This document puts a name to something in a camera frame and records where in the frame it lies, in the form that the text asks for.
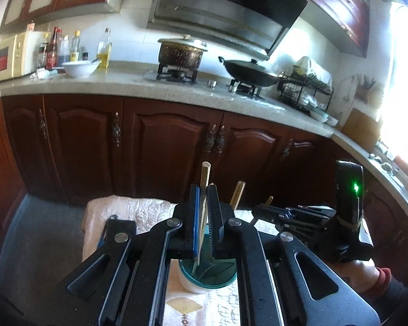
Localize white embroidered tablecloth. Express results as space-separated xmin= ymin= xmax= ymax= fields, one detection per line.
xmin=82 ymin=195 xmax=371 ymax=326

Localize white utensil holder teal rim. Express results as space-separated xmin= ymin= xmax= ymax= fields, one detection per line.
xmin=176 ymin=224 xmax=239 ymax=294

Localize yellow-capped clear bottle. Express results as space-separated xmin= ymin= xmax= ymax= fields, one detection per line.
xmin=70 ymin=30 xmax=81 ymax=62

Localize white ceramic bowl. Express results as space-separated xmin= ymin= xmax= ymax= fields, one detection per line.
xmin=61 ymin=59 xmax=101 ymax=78

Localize black smartphone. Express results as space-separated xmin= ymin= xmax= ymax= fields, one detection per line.
xmin=97 ymin=218 xmax=138 ymax=250

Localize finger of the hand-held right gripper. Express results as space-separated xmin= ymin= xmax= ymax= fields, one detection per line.
xmin=252 ymin=204 xmax=337 ymax=226
xmin=275 ymin=223 xmax=329 ymax=245

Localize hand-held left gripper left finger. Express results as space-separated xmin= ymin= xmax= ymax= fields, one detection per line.
xmin=66 ymin=184 xmax=200 ymax=326

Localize dark cooking pot with lid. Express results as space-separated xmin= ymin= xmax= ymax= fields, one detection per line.
xmin=157 ymin=35 xmax=209 ymax=72

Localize person's right forearm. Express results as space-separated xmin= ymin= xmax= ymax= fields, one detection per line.
xmin=358 ymin=267 xmax=408 ymax=326

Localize stacked white dishes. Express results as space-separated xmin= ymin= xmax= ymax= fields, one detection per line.
xmin=309 ymin=109 xmax=339 ymax=126

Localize black wok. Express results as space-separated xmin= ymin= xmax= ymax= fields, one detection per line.
xmin=218 ymin=56 xmax=283 ymax=87

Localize yellow oil bottle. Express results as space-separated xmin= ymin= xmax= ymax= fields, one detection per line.
xmin=97 ymin=28 xmax=113 ymax=68

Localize wooden base cabinets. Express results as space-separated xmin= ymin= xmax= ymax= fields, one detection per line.
xmin=0 ymin=93 xmax=408 ymax=286

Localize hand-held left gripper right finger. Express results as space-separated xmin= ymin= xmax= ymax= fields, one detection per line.
xmin=207 ymin=184 xmax=339 ymax=326

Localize crumpled white rag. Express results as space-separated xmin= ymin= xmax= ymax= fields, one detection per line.
xmin=29 ymin=68 xmax=65 ymax=80

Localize white cloth on rack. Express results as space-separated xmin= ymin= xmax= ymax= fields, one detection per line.
xmin=292 ymin=56 xmax=333 ymax=87

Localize cream microwave oven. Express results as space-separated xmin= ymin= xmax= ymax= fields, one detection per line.
xmin=0 ymin=30 xmax=51 ymax=85

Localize gas stove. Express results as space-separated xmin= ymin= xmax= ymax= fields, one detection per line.
xmin=146 ymin=64 xmax=269 ymax=101

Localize person's right hand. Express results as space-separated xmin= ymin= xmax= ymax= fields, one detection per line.
xmin=336 ymin=258 xmax=382 ymax=296

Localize range hood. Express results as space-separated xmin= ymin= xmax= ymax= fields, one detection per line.
xmin=147 ymin=0 xmax=310 ymax=62

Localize woven utensil basket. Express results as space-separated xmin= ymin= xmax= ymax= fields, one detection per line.
xmin=355 ymin=74 xmax=378 ymax=103

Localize dark glass bottle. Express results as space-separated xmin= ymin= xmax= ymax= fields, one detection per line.
xmin=37 ymin=34 xmax=51 ymax=68

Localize wooden cutting board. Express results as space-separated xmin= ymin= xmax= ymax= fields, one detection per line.
xmin=341 ymin=109 xmax=383 ymax=145

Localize black dish rack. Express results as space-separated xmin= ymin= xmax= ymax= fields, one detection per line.
xmin=279 ymin=71 xmax=334 ymax=116

